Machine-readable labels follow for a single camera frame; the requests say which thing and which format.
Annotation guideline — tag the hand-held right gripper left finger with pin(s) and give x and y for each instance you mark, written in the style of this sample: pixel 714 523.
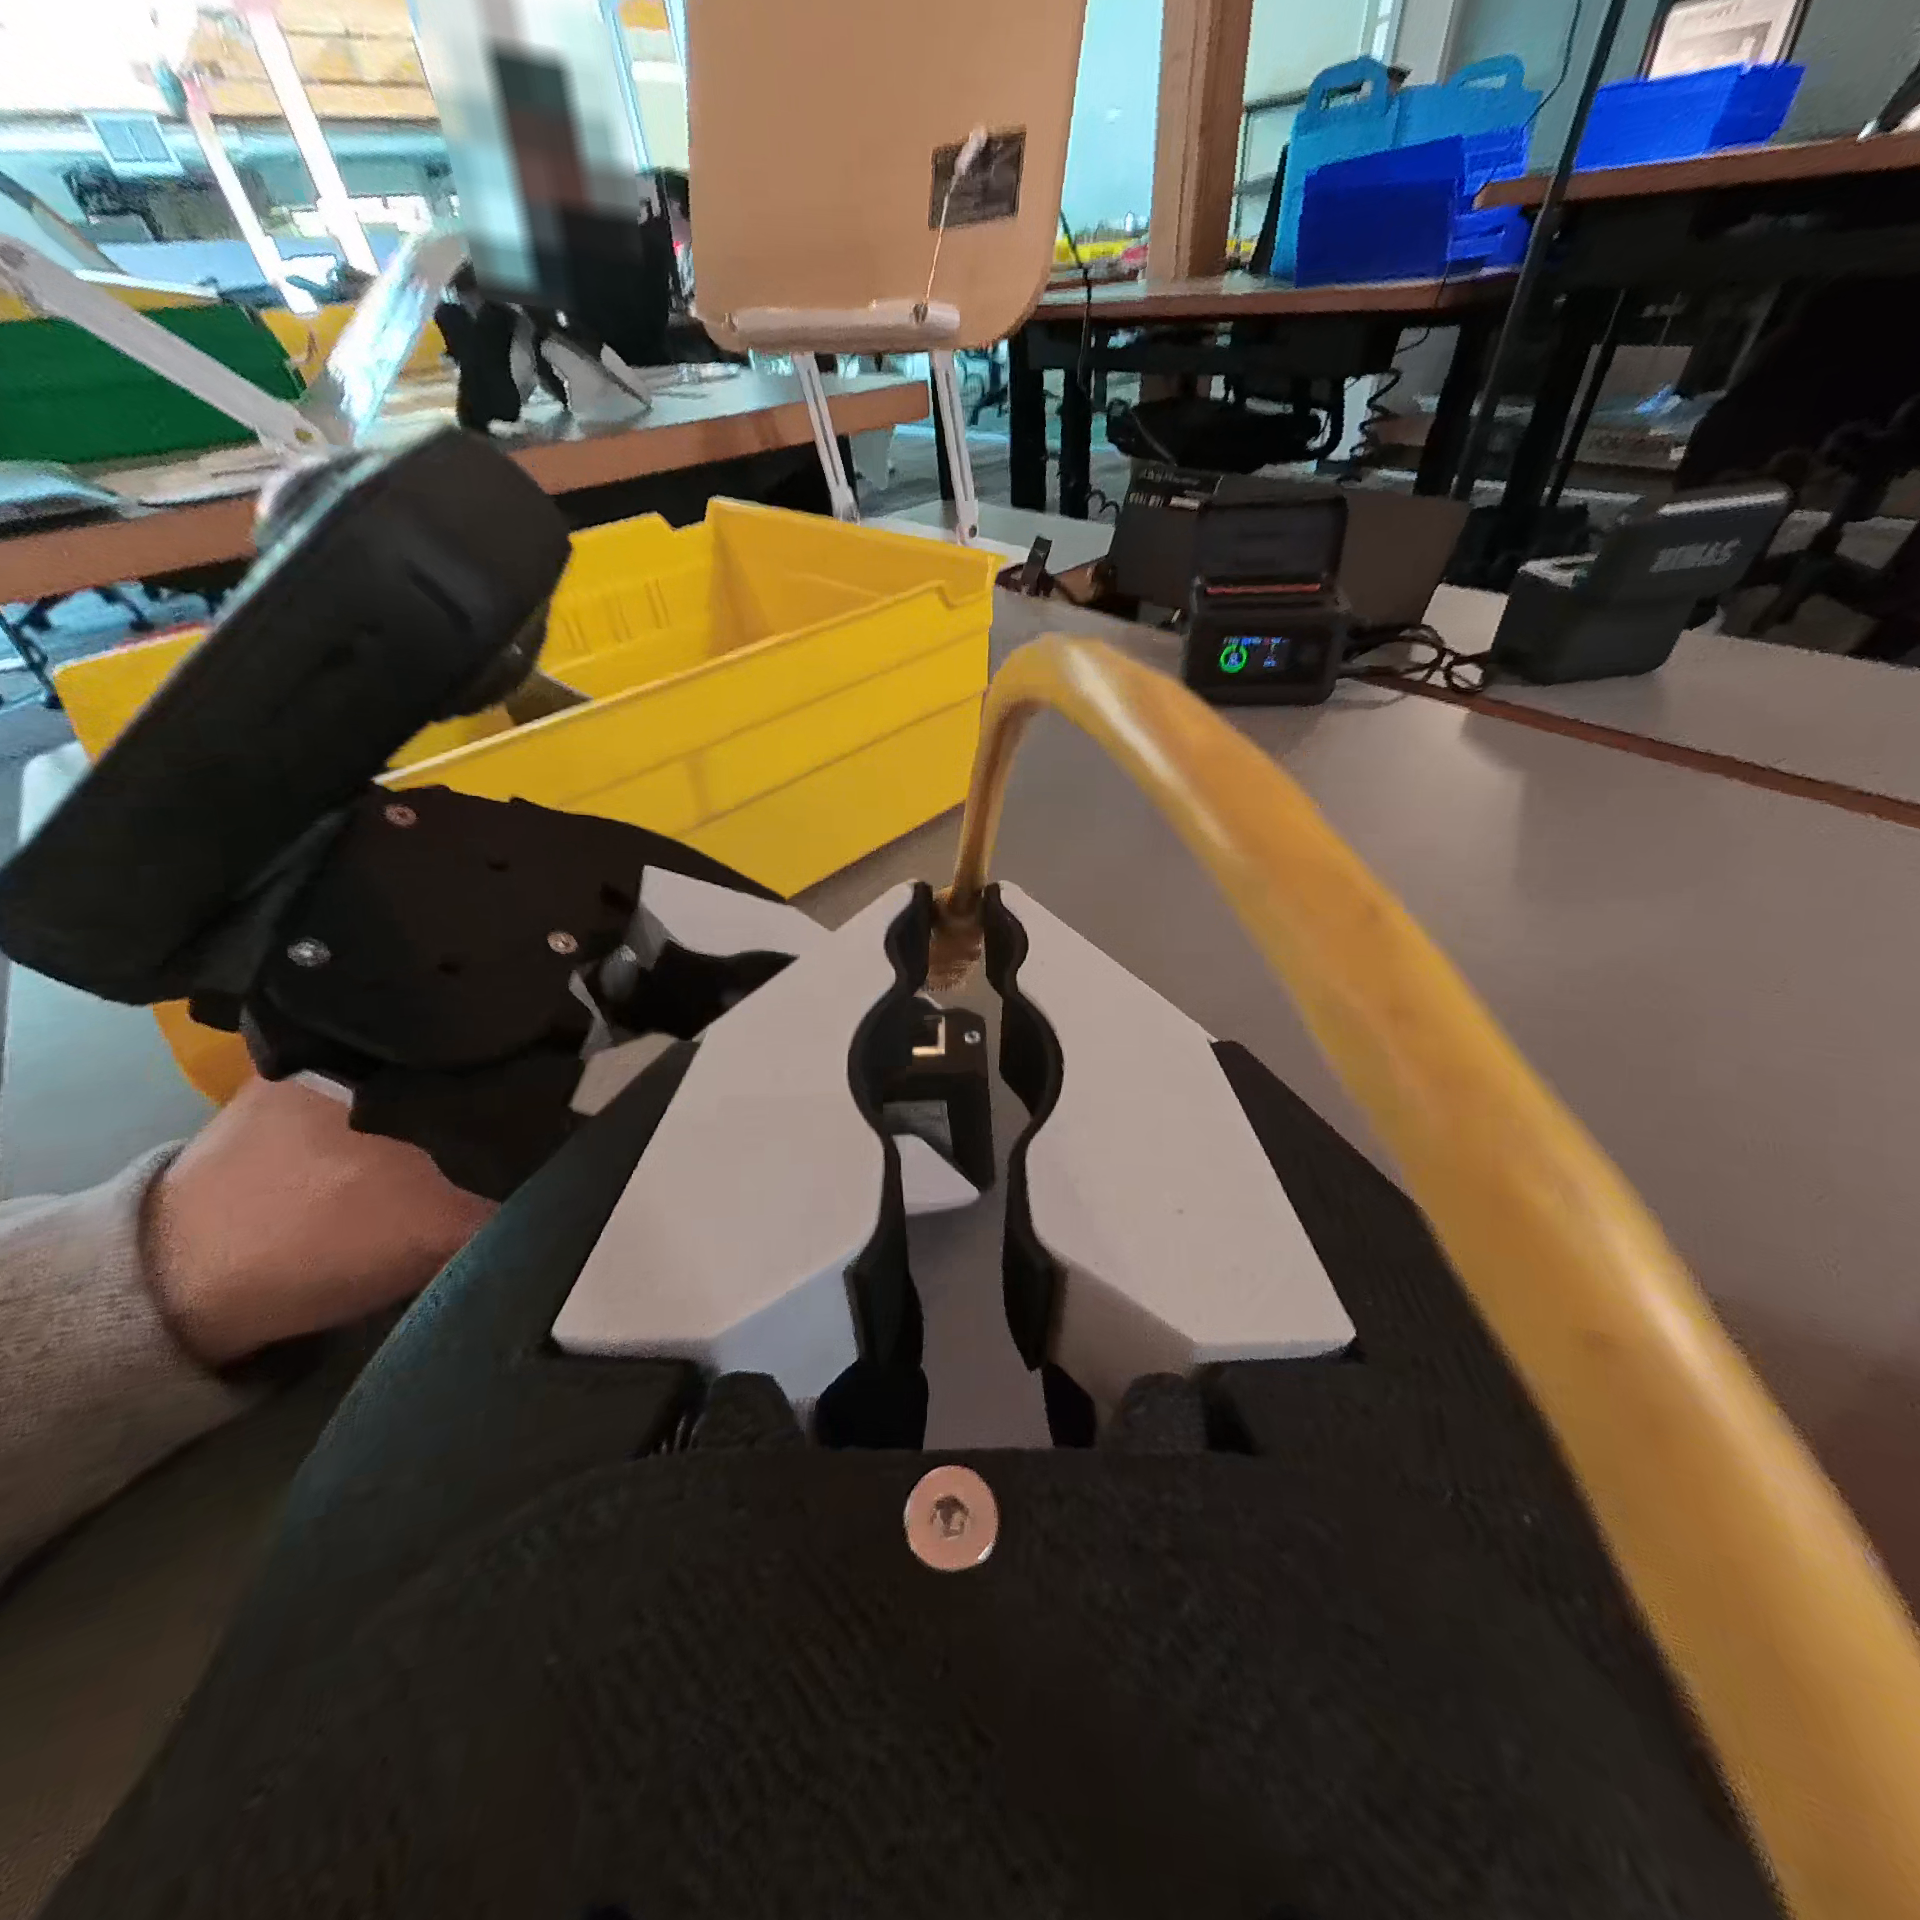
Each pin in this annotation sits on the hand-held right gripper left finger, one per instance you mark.
pixel 721 1200

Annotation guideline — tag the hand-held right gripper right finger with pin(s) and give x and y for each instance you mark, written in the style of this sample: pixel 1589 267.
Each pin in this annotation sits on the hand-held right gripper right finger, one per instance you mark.
pixel 1170 1200

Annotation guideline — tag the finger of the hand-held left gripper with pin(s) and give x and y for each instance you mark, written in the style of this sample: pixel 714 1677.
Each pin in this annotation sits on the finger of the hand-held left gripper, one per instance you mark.
pixel 621 1080
pixel 721 908

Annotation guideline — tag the yellow plastic bin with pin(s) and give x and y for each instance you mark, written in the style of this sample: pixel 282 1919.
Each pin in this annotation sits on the yellow plastic bin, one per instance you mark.
pixel 811 749

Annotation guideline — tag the black network adapter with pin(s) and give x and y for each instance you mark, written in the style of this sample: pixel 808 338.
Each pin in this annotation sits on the black network adapter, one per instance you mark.
pixel 946 1111

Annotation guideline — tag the person's left forearm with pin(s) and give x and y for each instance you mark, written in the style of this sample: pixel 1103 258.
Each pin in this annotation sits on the person's left forearm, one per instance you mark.
pixel 88 1322

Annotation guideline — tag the person's left hand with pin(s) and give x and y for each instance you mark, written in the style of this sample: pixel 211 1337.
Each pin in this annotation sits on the person's left hand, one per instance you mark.
pixel 301 1216

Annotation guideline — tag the green plastic bin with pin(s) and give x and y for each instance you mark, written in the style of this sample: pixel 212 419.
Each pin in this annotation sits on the green plastic bin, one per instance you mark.
pixel 120 382

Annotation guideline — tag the white folding stand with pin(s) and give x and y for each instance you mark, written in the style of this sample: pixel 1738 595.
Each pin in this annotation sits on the white folding stand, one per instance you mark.
pixel 135 338

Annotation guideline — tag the brown wooden desk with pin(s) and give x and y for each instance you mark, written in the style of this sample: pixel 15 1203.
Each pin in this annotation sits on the brown wooden desk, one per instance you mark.
pixel 1725 173
pixel 721 419
pixel 1274 291

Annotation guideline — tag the black charger case with display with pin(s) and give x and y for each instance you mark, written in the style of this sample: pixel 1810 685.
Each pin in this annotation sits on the black charger case with display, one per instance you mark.
pixel 1262 600

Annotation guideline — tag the black hard case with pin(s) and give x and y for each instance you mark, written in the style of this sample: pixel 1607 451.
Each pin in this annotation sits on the black hard case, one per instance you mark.
pixel 1633 591

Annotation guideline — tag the wooden pillar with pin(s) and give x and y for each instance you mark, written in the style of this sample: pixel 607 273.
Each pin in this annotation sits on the wooden pillar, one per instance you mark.
pixel 1198 135

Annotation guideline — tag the black tripod pole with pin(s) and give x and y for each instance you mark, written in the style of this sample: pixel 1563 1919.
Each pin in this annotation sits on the black tripod pole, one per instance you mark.
pixel 1538 257

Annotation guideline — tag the framed tag sign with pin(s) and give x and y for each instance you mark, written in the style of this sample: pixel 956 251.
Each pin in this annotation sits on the framed tag sign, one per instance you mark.
pixel 1725 30

